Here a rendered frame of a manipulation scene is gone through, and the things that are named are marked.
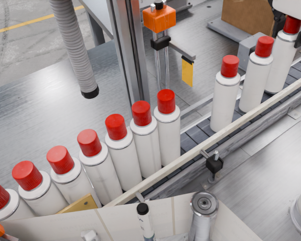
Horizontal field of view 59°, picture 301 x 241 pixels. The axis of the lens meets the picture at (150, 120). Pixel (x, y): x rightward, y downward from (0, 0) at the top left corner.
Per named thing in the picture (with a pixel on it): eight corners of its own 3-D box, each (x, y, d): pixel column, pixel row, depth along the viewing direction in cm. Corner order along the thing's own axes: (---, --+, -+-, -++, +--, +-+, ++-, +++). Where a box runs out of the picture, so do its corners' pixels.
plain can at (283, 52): (273, 96, 71) (298, 24, 56) (257, 87, 74) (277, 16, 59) (286, 88, 73) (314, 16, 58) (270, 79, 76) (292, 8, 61)
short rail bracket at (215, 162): (211, 189, 62) (216, 159, 53) (202, 180, 64) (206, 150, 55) (221, 181, 63) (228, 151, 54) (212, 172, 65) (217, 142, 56)
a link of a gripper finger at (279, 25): (269, 6, 61) (263, 33, 66) (281, 11, 59) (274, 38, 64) (279, 2, 62) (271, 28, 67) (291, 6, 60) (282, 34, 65)
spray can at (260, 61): (249, 117, 69) (268, 49, 54) (234, 106, 72) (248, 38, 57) (263, 108, 71) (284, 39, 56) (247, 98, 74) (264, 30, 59)
